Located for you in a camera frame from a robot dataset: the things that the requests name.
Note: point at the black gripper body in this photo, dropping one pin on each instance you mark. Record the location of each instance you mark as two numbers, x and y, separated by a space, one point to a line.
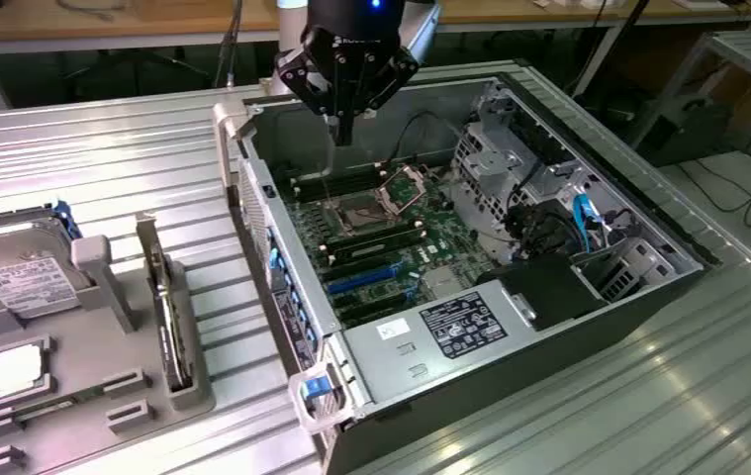
355 34

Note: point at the green RAM stick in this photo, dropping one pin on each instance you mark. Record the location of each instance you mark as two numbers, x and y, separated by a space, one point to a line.
64 403

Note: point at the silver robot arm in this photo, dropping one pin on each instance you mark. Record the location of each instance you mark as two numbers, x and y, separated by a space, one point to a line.
424 25

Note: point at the wooden desk white frame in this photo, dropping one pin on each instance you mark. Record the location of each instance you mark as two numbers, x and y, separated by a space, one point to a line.
151 22

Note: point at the silver CPU chip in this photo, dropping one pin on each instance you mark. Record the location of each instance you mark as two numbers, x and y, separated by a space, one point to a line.
15 371

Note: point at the silver chipset heatsink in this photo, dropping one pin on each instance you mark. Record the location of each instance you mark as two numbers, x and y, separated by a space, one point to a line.
447 283

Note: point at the black box device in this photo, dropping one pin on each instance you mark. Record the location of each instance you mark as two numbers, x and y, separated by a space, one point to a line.
691 133

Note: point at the open metal socket cover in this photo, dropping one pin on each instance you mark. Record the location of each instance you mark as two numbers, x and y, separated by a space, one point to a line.
404 185

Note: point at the black chair base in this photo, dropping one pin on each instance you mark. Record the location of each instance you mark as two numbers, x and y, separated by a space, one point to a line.
140 57

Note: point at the thin metal locking lever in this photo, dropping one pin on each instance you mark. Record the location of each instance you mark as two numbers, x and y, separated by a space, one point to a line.
328 195

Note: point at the grey plastic parts rack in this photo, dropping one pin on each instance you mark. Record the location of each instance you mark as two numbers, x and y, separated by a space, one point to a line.
104 356

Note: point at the open black PC case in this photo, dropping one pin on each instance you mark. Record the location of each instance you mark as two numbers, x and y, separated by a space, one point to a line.
481 396

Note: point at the CPU socket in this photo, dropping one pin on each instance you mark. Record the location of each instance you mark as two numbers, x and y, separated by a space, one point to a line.
358 213

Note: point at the blue expansion slot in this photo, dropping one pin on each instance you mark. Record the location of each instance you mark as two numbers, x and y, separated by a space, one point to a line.
362 279

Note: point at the silver hard disk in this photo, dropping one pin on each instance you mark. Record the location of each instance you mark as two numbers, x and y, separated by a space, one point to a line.
26 277

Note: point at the grey power supply unit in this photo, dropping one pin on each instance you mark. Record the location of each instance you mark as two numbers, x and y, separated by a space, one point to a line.
388 366

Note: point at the installed black RAM stick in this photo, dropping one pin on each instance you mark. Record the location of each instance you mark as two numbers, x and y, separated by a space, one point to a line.
368 237
375 253

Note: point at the silver metal drive cage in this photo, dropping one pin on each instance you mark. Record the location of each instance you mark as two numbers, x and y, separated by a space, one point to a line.
487 163

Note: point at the black expansion slot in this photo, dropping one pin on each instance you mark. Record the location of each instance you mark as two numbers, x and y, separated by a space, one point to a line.
371 303

